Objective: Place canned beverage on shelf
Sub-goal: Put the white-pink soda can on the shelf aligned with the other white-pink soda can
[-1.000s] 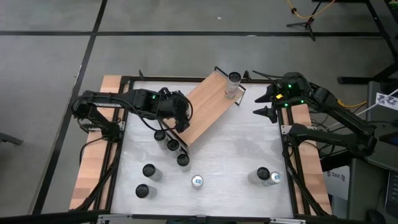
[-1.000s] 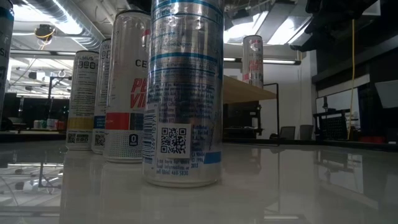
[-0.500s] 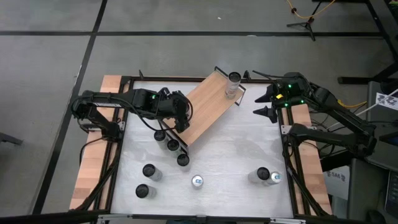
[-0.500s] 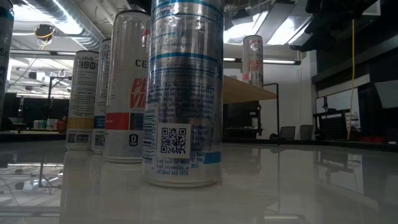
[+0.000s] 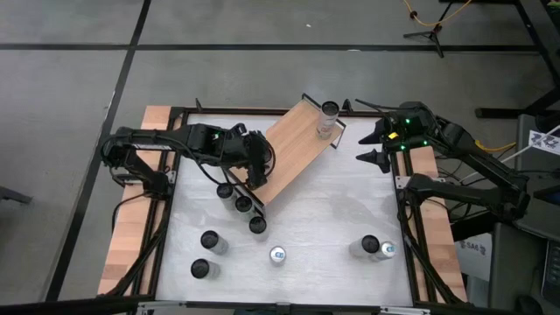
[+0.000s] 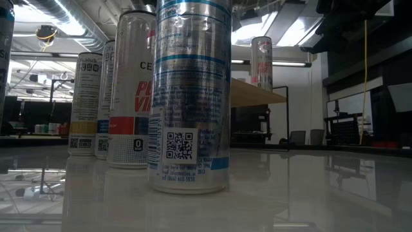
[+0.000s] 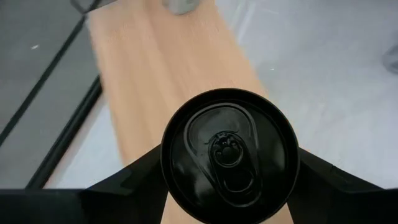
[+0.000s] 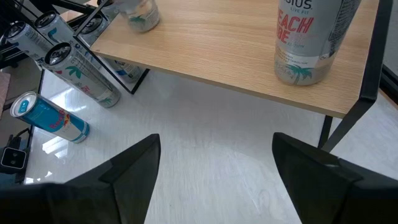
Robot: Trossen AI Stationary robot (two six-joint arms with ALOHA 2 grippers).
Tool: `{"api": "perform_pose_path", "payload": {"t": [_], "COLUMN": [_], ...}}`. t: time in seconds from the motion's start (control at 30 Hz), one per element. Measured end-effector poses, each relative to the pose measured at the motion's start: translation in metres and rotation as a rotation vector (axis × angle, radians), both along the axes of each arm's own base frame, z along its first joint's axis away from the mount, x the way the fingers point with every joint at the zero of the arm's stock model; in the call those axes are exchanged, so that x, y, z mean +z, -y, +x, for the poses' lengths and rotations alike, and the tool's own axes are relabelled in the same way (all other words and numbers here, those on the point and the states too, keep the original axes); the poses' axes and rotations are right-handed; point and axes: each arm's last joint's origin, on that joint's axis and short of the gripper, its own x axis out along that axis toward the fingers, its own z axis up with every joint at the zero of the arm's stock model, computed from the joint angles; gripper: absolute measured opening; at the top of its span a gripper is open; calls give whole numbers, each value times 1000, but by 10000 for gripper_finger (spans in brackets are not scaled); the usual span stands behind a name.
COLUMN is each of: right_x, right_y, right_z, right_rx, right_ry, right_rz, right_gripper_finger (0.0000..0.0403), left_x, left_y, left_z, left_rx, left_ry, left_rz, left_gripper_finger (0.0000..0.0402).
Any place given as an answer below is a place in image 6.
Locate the white Celsius Peach Vibe can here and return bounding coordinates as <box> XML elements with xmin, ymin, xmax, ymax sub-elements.
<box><xmin>250</xmin><ymin>35</ymin><xmax>274</xmax><ymax>93</ymax></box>
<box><xmin>107</xmin><ymin>10</ymin><xmax>158</xmax><ymax>170</ymax></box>

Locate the blue silver Red Bull can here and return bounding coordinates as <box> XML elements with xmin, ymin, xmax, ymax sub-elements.
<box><xmin>147</xmin><ymin>0</ymin><xmax>233</xmax><ymax>195</ymax></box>

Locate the black cart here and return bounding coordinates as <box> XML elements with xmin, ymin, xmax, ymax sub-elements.
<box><xmin>230</xmin><ymin>108</ymin><xmax>273</xmax><ymax>144</ymax></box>

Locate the grey chair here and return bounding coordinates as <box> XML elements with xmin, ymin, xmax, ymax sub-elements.
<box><xmin>310</xmin><ymin>128</ymin><xmax>326</xmax><ymax>146</ymax></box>
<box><xmin>289</xmin><ymin>130</ymin><xmax>306</xmax><ymax>146</ymax></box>

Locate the ceiling tube light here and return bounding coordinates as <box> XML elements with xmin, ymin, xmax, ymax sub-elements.
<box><xmin>272</xmin><ymin>61</ymin><xmax>312</xmax><ymax>68</ymax></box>

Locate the white Celsius can blue band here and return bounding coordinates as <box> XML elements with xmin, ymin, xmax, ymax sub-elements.
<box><xmin>95</xmin><ymin>40</ymin><xmax>117</xmax><ymax>160</ymax></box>

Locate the white Celsius can yellow band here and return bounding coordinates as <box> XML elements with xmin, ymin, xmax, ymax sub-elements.
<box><xmin>68</xmin><ymin>52</ymin><xmax>103</xmax><ymax>157</ymax></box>

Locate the black perforated rack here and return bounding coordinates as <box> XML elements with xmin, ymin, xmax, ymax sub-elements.
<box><xmin>324</xmin><ymin>112</ymin><xmax>364</xmax><ymax>146</ymax></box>

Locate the red bin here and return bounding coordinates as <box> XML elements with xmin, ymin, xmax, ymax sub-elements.
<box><xmin>370</xmin><ymin>140</ymin><xmax>400</xmax><ymax>149</ymax></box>

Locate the grey angled panel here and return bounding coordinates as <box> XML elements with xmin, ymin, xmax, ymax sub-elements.
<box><xmin>388</xmin><ymin>82</ymin><xmax>412</xmax><ymax>113</ymax></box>

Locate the white Celsius can blue logo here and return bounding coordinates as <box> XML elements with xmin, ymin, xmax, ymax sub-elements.
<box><xmin>0</xmin><ymin>0</ymin><xmax>15</xmax><ymax>125</ymax></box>

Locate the wooden tray with black handles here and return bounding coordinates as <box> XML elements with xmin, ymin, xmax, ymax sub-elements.
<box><xmin>230</xmin><ymin>77</ymin><xmax>290</xmax><ymax>144</ymax></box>

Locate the grey rectangular ceiling duct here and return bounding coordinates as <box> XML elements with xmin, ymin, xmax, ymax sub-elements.
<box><xmin>263</xmin><ymin>3</ymin><xmax>326</xmax><ymax>48</ymax></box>

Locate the yellow cable with black bead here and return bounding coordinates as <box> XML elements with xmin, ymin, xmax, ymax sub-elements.
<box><xmin>359</xmin><ymin>19</ymin><xmax>368</xmax><ymax>145</ymax></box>

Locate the silver spiral ceiling duct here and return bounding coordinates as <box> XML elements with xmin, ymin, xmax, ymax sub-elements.
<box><xmin>19</xmin><ymin>0</ymin><xmax>110</xmax><ymax>52</ymax></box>

